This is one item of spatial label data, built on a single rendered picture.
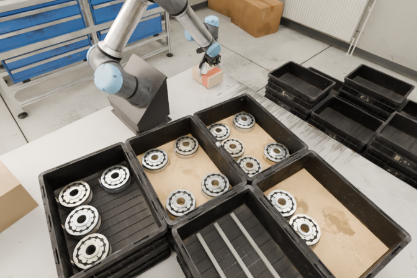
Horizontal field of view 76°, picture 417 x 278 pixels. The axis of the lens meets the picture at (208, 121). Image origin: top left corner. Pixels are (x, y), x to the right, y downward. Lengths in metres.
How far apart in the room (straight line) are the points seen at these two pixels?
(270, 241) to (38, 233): 0.84
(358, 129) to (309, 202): 1.18
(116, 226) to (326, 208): 0.73
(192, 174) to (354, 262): 0.60
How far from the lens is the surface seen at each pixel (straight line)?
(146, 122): 1.34
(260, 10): 3.73
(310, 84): 2.23
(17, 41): 2.66
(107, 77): 1.18
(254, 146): 1.17
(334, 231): 1.05
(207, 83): 1.63
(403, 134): 2.11
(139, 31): 3.04
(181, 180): 1.04
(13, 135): 2.80
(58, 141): 1.51
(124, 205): 1.03
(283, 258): 0.96
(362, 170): 1.44
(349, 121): 2.19
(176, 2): 1.10
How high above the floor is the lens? 1.70
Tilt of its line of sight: 44 degrees down
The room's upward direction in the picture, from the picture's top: 2 degrees clockwise
